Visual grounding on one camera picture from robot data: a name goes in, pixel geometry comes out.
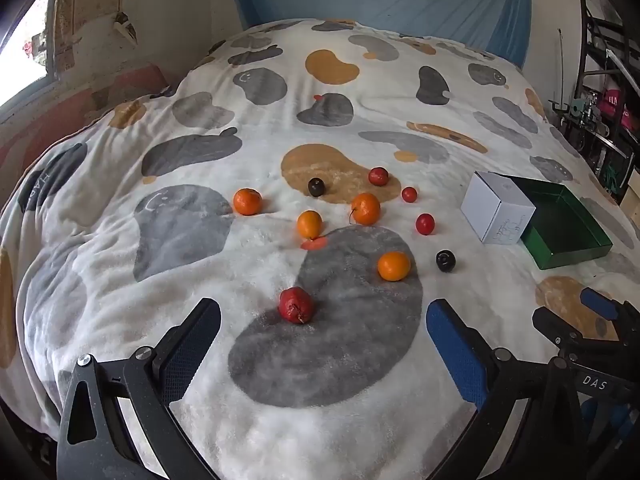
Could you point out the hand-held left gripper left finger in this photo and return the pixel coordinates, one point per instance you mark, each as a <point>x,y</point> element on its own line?
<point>197,332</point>

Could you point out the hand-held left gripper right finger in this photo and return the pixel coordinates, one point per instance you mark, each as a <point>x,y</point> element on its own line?
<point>457,350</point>

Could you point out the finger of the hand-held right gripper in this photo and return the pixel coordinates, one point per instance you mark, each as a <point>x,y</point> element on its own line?
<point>600,304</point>
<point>555,327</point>

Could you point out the green tray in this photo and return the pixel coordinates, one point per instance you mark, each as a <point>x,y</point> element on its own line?
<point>560,230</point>

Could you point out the dark purple plum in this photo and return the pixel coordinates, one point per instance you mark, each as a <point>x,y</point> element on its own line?
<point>316,186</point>
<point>445,261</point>

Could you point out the red pomegranate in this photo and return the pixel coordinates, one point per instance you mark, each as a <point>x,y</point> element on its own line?
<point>296,305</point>
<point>378,176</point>

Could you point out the orange tangerine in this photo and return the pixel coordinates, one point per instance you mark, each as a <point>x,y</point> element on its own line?
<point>309,224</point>
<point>366,208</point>
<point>247,201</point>
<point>394,266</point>

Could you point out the small red tomato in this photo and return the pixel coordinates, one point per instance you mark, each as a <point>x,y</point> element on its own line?
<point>409,194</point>

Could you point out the beige cabinet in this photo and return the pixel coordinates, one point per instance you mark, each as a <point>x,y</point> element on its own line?
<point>631,195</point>

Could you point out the white cardboard box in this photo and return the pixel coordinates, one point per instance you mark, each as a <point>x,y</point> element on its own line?
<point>492,205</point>

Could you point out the sewing machine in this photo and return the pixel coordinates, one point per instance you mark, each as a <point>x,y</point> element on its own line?
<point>582,109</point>

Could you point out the pink bag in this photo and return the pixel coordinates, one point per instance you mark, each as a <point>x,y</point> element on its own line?
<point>614,102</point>

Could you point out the white spotted blanket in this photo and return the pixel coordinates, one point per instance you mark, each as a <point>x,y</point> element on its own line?
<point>280,125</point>

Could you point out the thin metal rod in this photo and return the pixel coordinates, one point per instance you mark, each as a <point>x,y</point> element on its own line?
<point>561,65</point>

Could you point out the pink bed sheet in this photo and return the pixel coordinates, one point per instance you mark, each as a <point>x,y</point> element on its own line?
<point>60,120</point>

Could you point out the black metal rack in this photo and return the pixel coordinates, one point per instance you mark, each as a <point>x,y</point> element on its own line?
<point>584,35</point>

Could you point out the folded paper scrap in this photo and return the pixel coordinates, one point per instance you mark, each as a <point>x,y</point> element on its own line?
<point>125,27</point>

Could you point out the window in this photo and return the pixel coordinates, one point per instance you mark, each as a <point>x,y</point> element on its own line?
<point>25,50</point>

